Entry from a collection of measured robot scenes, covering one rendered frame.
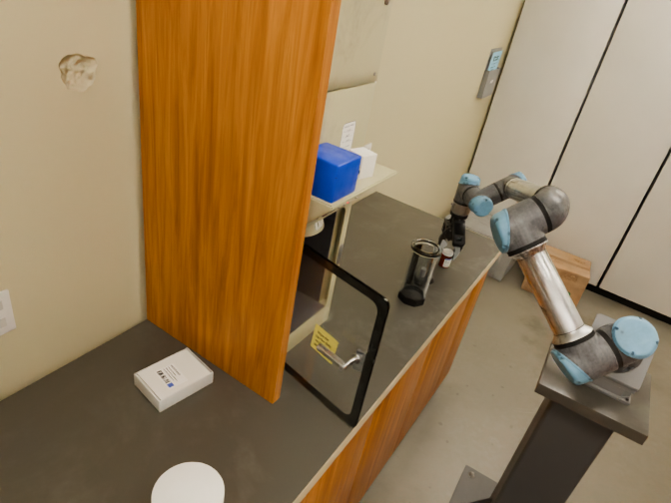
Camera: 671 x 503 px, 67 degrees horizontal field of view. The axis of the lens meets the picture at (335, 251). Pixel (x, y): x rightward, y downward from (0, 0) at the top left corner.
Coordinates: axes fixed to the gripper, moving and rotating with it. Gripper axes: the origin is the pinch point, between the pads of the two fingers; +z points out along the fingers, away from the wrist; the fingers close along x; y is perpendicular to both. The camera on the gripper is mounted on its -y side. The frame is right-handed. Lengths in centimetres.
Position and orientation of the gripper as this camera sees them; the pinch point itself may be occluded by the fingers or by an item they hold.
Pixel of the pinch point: (445, 257)
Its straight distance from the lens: 211.8
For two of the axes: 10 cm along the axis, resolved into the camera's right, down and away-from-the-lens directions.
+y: 0.6, -5.1, 8.6
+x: -9.8, -1.7, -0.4
